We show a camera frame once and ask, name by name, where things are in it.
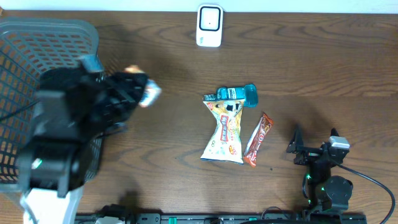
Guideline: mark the small orange box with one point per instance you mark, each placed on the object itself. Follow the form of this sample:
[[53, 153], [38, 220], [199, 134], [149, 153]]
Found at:
[[151, 91]]

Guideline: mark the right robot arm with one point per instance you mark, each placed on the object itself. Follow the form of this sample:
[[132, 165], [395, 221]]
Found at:
[[327, 193]]

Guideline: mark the blue mouthwash bottle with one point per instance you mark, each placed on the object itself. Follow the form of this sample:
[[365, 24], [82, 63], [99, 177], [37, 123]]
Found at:
[[248, 93]]

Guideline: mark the grey plastic shopping basket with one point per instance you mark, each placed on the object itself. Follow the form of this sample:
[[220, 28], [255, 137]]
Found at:
[[30, 47]]

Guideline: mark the red-brown snack bar wrapper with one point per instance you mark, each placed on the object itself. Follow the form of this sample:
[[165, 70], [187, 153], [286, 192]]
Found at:
[[260, 132]]

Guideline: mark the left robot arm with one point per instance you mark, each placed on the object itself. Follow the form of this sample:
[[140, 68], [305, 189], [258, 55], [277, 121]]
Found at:
[[75, 107]]

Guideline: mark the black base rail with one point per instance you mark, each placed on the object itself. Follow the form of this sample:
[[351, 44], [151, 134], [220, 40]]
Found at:
[[119, 214]]

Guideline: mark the white barcode scanner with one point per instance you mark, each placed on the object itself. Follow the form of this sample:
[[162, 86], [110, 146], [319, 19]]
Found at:
[[209, 25]]

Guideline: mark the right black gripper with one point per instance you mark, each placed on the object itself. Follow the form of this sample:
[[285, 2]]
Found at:
[[296, 145]]

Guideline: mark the yellow snack bag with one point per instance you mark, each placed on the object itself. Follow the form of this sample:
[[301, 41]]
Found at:
[[225, 143]]

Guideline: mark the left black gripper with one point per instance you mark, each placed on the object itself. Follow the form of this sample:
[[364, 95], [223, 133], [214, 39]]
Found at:
[[124, 94]]

